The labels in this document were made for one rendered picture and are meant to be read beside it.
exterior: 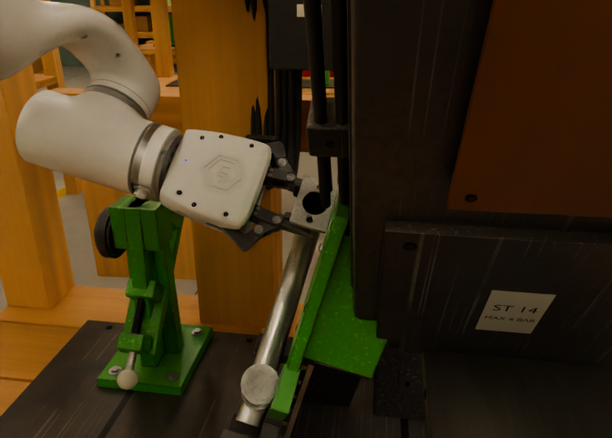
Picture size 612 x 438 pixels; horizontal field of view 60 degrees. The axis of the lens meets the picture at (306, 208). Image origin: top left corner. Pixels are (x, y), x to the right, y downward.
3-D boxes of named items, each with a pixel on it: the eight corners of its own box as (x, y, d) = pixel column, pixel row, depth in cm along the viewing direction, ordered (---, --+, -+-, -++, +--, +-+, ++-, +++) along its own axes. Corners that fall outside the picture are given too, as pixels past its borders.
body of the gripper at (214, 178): (138, 193, 53) (245, 226, 53) (176, 109, 57) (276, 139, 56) (153, 217, 60) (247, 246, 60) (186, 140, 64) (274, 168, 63)
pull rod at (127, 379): (134, 394, 72) (128, 361, 70) (114, 392, 73) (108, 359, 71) (150, 368, 78) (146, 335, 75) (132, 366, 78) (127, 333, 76)
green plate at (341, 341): (355, 425, 52) (431, 244, 43) (275, 400, 52) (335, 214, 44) (361, 351, 63) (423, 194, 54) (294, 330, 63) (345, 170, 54)
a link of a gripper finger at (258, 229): (251, 230, 55) (312, 249, 55) (260, 203, 56) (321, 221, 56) (251, 239, 58) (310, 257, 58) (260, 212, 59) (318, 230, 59)
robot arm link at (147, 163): (120, 181, 53) (148, 190, 53) (154, 108, 56) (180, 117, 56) (138, 209, 61) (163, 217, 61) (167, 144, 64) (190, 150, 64)
